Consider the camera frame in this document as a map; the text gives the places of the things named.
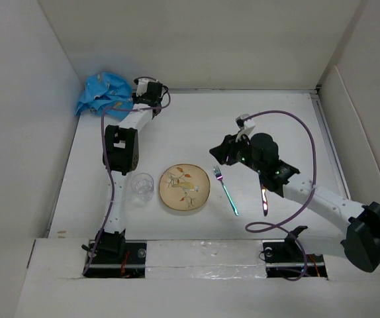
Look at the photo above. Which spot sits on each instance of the iridescent fork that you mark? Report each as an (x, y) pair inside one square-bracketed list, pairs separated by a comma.
[(219, 177)]

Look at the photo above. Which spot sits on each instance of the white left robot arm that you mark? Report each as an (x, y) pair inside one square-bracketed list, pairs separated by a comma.
[(121, 147)]

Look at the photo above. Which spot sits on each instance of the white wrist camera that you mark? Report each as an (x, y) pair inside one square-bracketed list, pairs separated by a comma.
[(142, 84), (245, 125)]

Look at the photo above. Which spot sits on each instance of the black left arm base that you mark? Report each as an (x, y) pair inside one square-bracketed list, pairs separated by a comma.
[(113, 256)]

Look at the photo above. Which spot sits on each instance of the blue space-print cloth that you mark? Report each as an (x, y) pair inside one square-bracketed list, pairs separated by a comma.
[(105, 91)]

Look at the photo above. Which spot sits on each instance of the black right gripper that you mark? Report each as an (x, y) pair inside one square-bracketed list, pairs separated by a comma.
[(232, 144)]

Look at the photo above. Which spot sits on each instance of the iridescent knife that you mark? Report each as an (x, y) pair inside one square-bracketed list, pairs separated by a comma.
[(265, 205)]

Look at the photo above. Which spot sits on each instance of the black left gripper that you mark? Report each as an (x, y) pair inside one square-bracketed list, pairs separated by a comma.
[(136, 97)]

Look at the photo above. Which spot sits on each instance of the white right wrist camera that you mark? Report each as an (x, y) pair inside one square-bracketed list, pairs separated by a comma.
[(245, 125)]

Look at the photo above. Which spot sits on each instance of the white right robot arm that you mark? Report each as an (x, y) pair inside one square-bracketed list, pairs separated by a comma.
[(358, 223)]

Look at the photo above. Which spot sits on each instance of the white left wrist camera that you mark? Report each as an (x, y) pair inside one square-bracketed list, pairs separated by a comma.
[(142, 84)]

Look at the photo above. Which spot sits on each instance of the clear plastic cup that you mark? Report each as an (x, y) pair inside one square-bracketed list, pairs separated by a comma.
[(142, 186)]

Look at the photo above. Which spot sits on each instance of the aluminium rail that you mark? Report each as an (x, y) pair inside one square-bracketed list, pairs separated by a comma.
[(336, 166)]

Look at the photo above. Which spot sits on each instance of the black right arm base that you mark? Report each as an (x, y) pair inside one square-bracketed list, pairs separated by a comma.
[(284, 258)]

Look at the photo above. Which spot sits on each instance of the beige bird-pattern plate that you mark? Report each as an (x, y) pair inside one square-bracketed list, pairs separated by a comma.
[(184, 187)]

